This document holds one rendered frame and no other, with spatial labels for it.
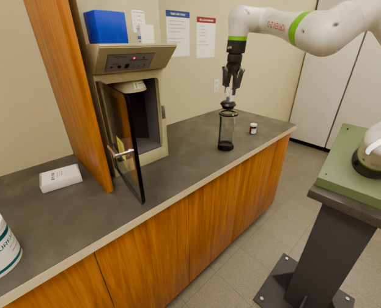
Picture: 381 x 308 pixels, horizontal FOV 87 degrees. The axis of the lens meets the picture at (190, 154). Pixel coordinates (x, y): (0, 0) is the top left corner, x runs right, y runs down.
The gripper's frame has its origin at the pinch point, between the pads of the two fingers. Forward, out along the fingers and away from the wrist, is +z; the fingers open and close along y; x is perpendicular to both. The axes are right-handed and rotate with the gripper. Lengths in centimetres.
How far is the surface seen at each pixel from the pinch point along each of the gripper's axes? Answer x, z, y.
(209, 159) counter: -18.6, 31.9, 5.8
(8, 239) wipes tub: -104, 25, 7
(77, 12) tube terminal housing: -66, -32, -17
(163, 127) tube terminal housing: -34.8, 15.4, -14.3
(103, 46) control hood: -64, -23, -5
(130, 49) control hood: -54, -22, -6
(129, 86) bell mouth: -50, -7, -18
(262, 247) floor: 27, 124, 35
